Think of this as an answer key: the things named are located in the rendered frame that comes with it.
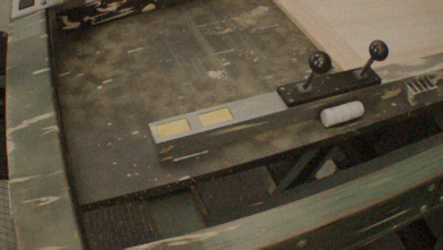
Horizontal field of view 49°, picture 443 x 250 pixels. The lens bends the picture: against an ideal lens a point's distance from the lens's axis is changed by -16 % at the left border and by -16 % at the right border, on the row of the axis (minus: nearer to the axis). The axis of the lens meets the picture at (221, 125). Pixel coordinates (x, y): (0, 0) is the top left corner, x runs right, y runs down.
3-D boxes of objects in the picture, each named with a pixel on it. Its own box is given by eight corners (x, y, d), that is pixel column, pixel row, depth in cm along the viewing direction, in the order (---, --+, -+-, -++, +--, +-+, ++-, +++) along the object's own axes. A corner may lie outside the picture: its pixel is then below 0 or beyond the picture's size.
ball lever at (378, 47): (369, 85, 96) (395, 53, 84) (353, 89, 96) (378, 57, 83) (361, 67, 98) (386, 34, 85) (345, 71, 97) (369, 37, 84)
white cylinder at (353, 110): (327, 130, 92) (363, 119, 94) (328, 117, 90) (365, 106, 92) (319, 120, 94) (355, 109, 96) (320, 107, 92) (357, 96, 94)
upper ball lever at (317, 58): (315, 100, 94) (338, 66, 81) (295, 104, 93) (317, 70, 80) (307, 80, 95) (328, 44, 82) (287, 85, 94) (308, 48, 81)
